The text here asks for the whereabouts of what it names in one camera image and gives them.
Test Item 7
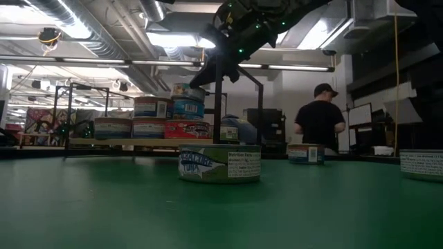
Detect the small white box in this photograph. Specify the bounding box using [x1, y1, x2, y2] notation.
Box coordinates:
[370, 145, 396, 157]

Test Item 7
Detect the white board panel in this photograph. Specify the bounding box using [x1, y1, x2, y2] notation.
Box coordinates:
[345, 102, 374, 155]

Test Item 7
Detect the green tuna can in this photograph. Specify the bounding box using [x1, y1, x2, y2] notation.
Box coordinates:
[177, 143, 263, 185]
[399, 149, 443, 183]
[220, 124, 240, 142]

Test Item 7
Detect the colourful patterned cloth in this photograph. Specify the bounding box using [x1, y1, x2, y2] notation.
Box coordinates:
[26, 107, 77, 127]

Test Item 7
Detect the white angled board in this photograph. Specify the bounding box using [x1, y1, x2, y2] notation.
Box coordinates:
[382, 98, 424, 125]

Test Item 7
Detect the blue can red stripe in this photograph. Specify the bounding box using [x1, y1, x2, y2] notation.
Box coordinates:
[133, 95, 175, 120]
[93, 116, 133, 140]
[131, 116, 167, 140]
[287, 142, 325, 166]

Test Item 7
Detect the grey rectangular air duct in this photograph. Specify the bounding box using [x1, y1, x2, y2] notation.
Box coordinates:
[147, 9, 217, 36]

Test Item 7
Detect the black ceiling-mounted device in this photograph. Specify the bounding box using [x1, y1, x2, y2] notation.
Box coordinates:
[37, 26, 62, 56]

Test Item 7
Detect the black wire shelf rack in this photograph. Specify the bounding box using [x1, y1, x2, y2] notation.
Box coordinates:
[64, 53, 264, 165]

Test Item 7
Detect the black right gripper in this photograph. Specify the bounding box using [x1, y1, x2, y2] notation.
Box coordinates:
[189, 10, 278, 89]

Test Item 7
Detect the red albacore tuna can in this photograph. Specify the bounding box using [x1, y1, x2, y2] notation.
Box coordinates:
[163, 119, 211, 140]

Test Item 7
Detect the fluorescent light strip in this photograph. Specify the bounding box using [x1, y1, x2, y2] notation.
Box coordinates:
[0, 54, 336, 73]

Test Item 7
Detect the silver spiral ventilation duct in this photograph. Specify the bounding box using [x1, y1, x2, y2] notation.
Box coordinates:
[27, 0, 129, 60]

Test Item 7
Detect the black background rack frame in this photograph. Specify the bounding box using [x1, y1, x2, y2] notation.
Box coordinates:
[53, 82, 140, 155]

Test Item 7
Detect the person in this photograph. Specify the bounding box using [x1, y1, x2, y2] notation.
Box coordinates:
[221, 113, 260, 145]
[293, 82, 347, 155]

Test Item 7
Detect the black cabinet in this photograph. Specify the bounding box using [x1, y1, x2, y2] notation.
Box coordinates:
[244, 107, 287, 155]

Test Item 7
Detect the white hanging cloth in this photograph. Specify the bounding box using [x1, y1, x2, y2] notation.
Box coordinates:
[105, 109, 135, 119]

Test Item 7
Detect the green table mat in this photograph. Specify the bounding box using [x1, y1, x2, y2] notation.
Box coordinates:
[0, 155, 443, 249]

